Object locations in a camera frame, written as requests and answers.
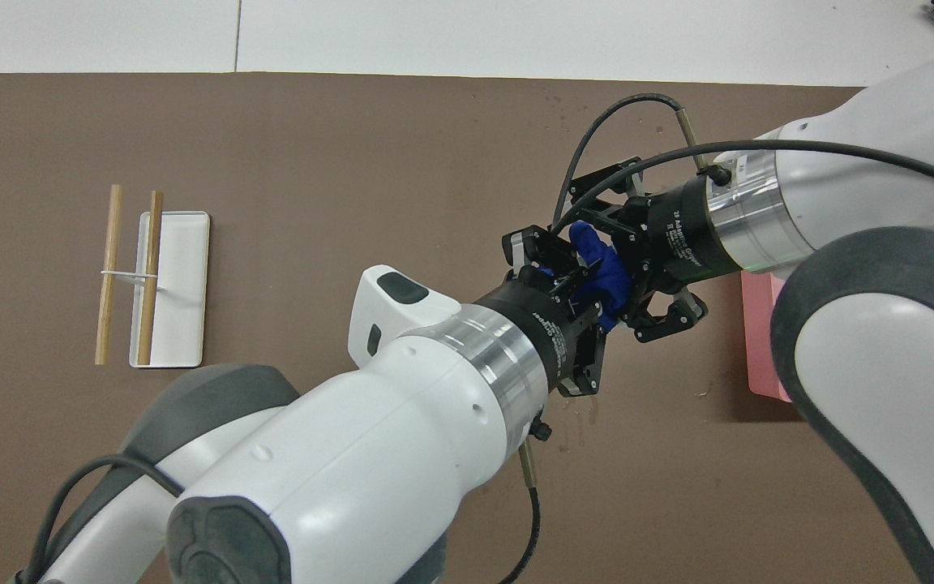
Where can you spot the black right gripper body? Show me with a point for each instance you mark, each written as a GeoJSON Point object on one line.
{"type": "Point", "coordinates": [682, 231]}

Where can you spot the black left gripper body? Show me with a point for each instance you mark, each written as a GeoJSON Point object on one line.
{"type": "Point", "coordinates": [528, 316]}

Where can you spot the blue towel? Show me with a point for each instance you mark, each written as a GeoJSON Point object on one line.
{"type": "Point", "coordinates": [609, 276]}

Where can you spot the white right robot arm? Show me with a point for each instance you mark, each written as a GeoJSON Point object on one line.
{"type": "Point", "coordinates": [880, 284]}

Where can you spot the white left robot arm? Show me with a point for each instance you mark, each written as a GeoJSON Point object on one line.
{"type": "Point", "coordinates": [353, 454]}

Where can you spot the white towel rack base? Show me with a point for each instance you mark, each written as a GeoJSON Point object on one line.
{"type": "Point", "coordinates": [183, 243]}

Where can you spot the pink plastic bin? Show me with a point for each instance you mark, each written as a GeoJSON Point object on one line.
{"type": "Point", "coordinates": [759, 349]}

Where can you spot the brown table mat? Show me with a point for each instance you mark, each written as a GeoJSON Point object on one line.
{"type": "Point", "coordinates": [313, 146]}

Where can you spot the wooden rack rod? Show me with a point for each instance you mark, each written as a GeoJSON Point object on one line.
{"type": "Point", "coordinates": [156, 223]}
{"type": "Point", "coordinates": [113, 223]}

